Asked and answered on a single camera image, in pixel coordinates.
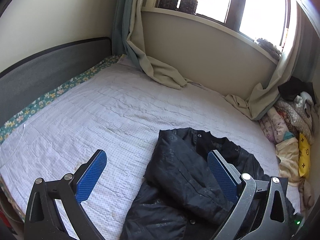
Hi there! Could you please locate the dark navy padded coat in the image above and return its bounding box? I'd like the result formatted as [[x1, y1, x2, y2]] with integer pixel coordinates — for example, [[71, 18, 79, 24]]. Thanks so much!
[[119, 127, 303, 240]]

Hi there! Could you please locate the pink floral folded quilt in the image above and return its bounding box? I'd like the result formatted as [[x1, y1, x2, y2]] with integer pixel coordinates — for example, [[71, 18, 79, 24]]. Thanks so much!
[[258, 107, 295, 145]]

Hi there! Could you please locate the brown knitted cloth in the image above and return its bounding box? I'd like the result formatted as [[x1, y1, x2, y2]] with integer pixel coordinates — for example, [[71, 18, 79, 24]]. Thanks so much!
[[298, 179, 315, 211]]

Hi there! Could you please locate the yellow patterned pillow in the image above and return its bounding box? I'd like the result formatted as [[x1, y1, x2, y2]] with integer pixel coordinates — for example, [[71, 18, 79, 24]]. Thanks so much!
[[298, 133, 311, 178]]

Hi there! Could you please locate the white quilted bed cover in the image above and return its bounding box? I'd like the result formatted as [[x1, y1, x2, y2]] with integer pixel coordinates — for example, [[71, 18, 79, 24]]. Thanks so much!
[[1, 62, 303, 239]]

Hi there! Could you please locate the green floral bed sheet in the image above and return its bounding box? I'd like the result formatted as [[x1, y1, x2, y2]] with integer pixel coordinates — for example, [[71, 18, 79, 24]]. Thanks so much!
[[1, 55, 121, 144]]

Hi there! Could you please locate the grey dotted folded quilt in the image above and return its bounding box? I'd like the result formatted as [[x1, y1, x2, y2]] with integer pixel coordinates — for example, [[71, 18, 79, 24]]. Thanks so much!
[[274, 92, 319, 145]]

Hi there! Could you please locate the black garment on pile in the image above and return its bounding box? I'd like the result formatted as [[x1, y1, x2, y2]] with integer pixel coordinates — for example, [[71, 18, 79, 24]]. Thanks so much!
[[278, 76, 316, 102]]

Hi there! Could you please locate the grey padded headboard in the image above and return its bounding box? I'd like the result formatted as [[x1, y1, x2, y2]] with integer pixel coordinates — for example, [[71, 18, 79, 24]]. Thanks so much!
[[1, 37, 112, 125]]

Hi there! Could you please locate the dark object on windowsill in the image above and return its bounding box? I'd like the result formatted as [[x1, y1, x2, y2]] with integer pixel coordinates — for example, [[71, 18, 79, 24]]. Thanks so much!
[[256, 38, 281, 61]]

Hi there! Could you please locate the beige right curtain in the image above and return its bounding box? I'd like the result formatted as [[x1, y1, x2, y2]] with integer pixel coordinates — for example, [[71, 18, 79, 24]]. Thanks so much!
[[225, 0, 319, 120]]

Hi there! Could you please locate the dark jar, pink lid, right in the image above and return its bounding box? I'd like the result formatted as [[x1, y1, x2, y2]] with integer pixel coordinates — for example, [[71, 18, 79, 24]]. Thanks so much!
[[178, 0, 198, 15]]

